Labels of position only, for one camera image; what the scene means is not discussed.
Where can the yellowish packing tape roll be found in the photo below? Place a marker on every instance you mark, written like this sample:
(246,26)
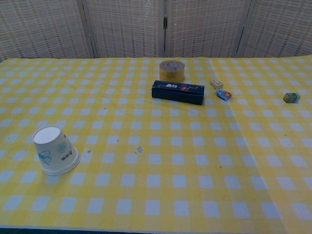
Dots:
(171,72)

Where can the dark blue long box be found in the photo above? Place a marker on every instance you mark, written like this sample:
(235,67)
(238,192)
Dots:
(178,93)

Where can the woven folding screen panel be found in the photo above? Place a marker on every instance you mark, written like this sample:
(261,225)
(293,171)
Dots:
(41,26)
(126,26)
(207,26)
(280,26)

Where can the green pencil sharpener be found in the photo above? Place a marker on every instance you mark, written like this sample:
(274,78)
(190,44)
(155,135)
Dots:
(291,97)

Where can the metal screen hinge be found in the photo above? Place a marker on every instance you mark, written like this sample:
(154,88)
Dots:
(165,22)

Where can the blue red wrapped eraser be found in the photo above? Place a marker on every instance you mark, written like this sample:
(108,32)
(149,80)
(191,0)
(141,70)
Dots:
(224,94)

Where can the yellow white checkered tablecloth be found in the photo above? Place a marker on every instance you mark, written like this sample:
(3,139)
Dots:
(170,170)

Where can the white paper cup blue butterfly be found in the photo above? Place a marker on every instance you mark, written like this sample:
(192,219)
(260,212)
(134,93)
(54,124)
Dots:
(52,148)

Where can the small cream rectangular block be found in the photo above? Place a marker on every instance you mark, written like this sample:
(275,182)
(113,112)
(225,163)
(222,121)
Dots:
(216,83)

